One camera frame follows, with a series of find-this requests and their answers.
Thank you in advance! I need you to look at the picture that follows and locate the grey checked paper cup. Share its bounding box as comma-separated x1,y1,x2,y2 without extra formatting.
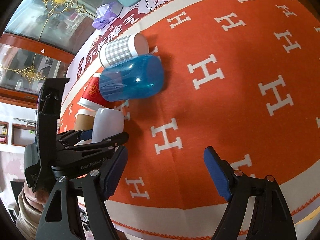
98,33,149,68

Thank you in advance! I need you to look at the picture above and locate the brown sleeve paper cup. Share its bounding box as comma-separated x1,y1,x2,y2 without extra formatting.
74,109,96,131

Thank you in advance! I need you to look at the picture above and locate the orange H-pattern table cloth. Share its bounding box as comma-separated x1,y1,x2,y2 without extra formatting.
61,0,319,239

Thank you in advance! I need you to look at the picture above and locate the red paper cup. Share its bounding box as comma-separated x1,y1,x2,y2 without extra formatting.
78,73,114,112

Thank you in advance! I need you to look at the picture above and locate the white plastic cup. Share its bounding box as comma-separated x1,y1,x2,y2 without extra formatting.
92,108,124,143

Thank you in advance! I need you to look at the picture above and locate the glass sliding door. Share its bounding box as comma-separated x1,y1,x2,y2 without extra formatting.
1,0,113,106

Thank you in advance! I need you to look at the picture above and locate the blue translucent plastic cup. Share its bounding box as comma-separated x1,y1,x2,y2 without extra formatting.
99,55,164,102

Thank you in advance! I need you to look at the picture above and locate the purple tissue pack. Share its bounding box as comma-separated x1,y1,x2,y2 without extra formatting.
92,1,123,30

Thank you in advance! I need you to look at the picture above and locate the person's left hand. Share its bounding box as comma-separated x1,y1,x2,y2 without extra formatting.
23,181,49,212

